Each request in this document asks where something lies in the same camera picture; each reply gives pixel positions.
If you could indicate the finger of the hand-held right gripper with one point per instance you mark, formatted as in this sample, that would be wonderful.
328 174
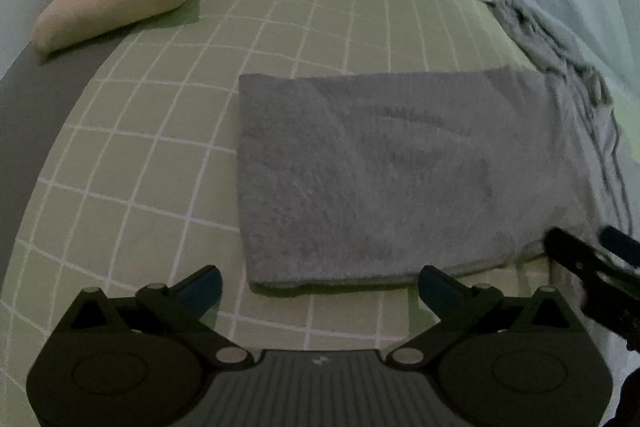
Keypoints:
622 244
570 252

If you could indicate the green checked bed sheet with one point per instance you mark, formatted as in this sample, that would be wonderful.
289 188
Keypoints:
150 132

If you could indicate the grey fleece garment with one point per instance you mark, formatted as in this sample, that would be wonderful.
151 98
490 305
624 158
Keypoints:
375 167

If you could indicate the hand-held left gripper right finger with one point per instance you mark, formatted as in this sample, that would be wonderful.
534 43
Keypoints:
440 292

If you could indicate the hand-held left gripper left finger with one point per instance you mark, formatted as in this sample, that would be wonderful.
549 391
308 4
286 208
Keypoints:
202 289

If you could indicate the grey crumpled cloth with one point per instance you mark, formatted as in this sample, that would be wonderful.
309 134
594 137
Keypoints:
565 62

